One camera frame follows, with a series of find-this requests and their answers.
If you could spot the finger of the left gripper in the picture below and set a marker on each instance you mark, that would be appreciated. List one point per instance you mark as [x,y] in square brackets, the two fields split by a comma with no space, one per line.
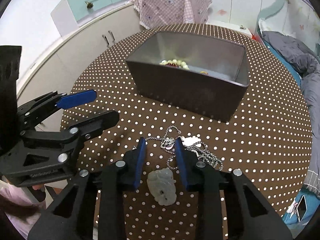
[83,131]
[77,98]

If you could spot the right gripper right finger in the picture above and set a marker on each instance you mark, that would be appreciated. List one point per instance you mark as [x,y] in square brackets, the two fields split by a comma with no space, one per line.
[186,162]

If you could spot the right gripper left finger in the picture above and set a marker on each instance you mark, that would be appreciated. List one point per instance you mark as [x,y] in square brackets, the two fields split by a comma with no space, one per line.
[134,160]

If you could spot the white jade carved pendant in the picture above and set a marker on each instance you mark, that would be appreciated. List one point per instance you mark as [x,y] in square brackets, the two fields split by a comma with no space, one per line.
[162,187]

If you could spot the dark grey storage box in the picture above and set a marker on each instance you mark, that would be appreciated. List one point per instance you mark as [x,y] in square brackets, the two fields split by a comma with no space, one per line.
[202,74]

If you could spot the left hand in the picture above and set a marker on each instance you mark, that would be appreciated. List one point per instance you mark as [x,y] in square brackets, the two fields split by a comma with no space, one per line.
[39,188]

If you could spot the beige cabinet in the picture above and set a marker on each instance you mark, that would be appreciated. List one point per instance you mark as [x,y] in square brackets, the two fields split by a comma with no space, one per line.
[58,68]

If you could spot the brown polka dot tablecloth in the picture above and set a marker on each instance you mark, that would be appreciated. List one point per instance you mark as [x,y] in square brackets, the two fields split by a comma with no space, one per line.
[269,137]

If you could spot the white smartphone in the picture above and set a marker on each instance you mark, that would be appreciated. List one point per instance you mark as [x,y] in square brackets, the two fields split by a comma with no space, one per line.
[301,208]

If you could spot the teal bed sheet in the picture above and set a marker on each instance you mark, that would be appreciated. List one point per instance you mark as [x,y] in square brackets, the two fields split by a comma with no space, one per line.
[290,217]

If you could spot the pink checked cloth cover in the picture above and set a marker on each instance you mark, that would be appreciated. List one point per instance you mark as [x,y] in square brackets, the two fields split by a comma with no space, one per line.
[157,13]

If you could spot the red white bedside box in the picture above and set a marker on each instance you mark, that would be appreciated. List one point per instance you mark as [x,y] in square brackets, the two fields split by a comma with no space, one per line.
[234,27]

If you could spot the grey duvet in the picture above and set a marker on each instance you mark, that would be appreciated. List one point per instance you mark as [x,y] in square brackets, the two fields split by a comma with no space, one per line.
[306,64]

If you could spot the mint bunk bed frame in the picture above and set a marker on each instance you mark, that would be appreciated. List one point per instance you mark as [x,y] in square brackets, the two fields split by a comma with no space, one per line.
[296,18]

